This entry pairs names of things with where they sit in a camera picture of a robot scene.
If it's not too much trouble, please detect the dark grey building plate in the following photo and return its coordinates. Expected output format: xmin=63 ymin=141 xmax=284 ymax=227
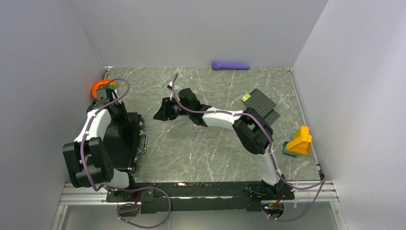
xmin=241 ymin=89 xmax=280 ymax=125

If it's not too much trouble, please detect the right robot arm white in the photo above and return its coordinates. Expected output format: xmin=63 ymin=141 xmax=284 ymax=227
xmin=153 ymin=85 xmax=283 ymax=199

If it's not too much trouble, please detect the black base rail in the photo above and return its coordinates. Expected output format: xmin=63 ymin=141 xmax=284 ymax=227
xmin=106 ymin=181 xmax=295 ymax=214

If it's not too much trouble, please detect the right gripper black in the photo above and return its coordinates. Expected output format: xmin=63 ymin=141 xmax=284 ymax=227
xmin=153 ymin=97 xmax=192 ymax=122

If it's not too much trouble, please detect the blue yellow toy tile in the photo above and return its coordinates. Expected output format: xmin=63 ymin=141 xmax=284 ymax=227
xmin=282 ymin=141 xmax=298 ymax=158

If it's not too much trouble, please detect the yellow toy block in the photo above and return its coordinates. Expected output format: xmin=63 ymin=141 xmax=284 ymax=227
xmin=285 ymin=126 xmax=313 ymax=156

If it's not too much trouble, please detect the purple cylinder tube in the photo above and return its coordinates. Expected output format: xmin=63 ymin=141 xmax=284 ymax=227
xmin=211 ymin=61 xmax=250 ymax=70

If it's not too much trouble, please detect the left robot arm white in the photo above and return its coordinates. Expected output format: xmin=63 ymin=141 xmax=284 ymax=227
xmin=62 ymin=88 xmax=138 ymax=201

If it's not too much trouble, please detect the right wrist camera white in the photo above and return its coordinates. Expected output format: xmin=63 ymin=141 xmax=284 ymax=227
xmin=167 ymin=81 xmax=176 ymax=100

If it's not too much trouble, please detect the black poker chip case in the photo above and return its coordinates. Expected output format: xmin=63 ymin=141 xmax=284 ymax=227
xmin=103 ymin=112 xmax=148 ymax=174

